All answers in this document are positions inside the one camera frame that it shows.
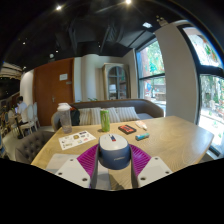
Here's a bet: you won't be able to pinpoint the white and blue computer mouse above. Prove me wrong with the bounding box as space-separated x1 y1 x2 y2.
97 133 132 171

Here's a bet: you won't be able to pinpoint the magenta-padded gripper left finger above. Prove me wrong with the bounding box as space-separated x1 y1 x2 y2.
55 143 100 190

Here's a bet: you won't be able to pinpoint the brown sofa with striped cushions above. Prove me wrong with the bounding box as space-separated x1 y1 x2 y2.
50 98 165 132

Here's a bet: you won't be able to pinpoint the white wrapped packet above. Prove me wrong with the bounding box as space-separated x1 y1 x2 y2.
134 120 148 131

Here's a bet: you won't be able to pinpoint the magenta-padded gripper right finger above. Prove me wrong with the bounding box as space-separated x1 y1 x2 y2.
128 143 173 189

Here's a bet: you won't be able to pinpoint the white dining chairs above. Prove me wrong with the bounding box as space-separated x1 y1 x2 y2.
2 101 41 137

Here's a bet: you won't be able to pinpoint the grey tufted armchair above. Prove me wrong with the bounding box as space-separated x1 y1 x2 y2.
14 130 55 165

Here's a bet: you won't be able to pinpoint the printed paper sheet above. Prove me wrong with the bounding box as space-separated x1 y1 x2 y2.
58 130 97 151

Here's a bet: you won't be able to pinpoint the teal small tube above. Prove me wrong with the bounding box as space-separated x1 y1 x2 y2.
135 132 151 141

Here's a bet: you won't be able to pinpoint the green drink can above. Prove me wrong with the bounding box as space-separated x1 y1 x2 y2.
99 108 111 133

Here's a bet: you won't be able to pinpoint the arched glass cabinet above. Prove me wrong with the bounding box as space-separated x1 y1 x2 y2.
102 63 131 101

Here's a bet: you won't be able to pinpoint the wooden door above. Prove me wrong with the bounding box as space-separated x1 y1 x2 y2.
32 57 75 127

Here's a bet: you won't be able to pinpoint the black backpack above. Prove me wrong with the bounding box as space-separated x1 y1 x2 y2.
69 106 81 127

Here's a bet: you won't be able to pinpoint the clear shaker bottle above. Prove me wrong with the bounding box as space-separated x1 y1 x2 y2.
56 102 73 135

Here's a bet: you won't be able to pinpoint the person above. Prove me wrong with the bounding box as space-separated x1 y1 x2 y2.
14 96 29 125

